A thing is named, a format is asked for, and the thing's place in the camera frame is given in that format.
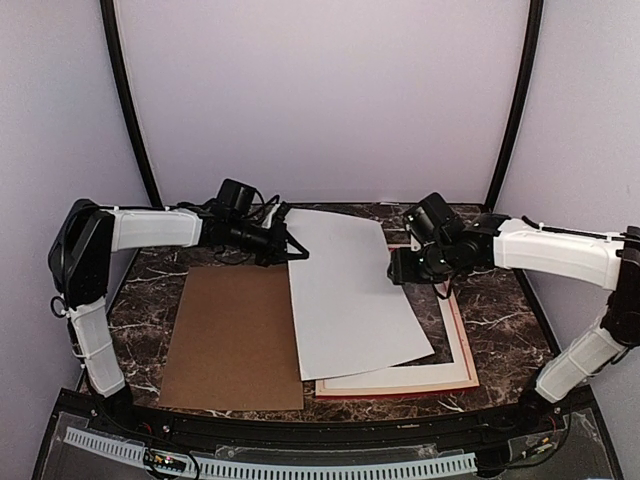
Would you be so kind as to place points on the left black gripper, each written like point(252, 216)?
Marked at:
point(274, 252)

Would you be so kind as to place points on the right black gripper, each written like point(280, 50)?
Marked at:
point(403, 270)

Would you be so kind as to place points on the autumn forest photo print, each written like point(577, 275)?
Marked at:
point(349, 317)

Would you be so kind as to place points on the white mat board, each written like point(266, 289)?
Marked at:
point(400, 375)

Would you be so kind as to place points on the brown cardboard backing board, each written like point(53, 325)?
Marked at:
point(233, 345)

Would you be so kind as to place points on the clear acrylic sheet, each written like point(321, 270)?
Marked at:
point(425, 306)

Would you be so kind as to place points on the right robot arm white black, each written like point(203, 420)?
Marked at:
point(609, 261)

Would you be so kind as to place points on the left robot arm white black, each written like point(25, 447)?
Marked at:
point(80, 257)

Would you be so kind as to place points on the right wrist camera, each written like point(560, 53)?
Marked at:
point(417, 243)

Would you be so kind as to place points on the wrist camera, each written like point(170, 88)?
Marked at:
point(275, 220)
point(417, 243)

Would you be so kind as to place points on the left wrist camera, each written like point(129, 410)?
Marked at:
point(275, 220)

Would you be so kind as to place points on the black front rail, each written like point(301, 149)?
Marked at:
point(449, 421)

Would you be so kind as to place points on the white slotted cable duct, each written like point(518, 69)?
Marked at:
point(169, 464)

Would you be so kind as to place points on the right black corner post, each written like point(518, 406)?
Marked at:
point(520, 94)

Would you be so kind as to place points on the black corner post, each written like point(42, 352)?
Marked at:
point(128, 109)
point(520, 94)

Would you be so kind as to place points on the left black corner post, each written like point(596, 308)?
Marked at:
point(128, 109)

